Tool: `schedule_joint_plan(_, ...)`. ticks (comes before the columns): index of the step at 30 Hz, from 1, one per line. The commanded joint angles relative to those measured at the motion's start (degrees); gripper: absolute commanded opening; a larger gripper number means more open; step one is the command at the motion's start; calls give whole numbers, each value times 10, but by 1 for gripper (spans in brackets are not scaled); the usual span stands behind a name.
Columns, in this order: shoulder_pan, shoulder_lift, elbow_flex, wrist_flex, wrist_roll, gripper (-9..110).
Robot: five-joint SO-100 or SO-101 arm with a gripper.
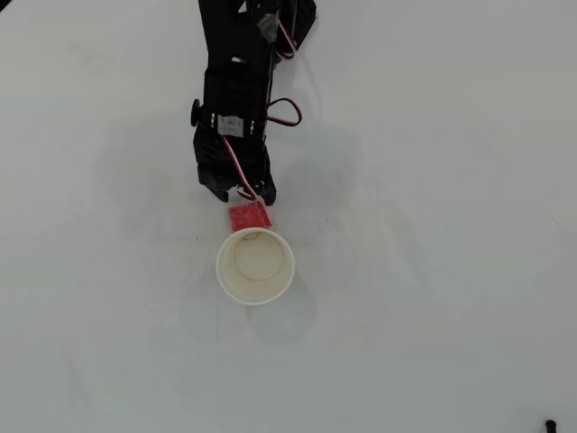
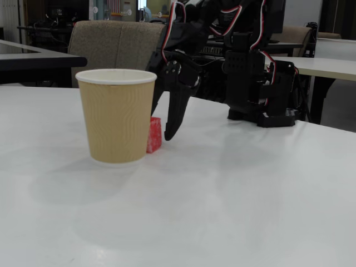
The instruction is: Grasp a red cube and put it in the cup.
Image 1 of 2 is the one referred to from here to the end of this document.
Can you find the small black object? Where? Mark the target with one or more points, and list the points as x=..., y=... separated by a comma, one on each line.
x=550, y=426

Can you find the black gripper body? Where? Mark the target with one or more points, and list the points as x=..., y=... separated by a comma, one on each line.
x=215, y=180

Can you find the white paper cup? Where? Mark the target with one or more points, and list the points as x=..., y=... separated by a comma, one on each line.
x=255, y=288

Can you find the clear tape piece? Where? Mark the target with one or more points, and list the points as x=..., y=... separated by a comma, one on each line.
x=268, y=26

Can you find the red cube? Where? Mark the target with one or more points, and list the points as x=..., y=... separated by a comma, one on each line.
x=249, y=216

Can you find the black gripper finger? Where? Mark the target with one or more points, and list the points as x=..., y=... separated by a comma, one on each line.
x=268, y=195
x=217, y=191

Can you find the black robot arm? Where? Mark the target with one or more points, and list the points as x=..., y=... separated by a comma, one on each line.
x=232, y=58

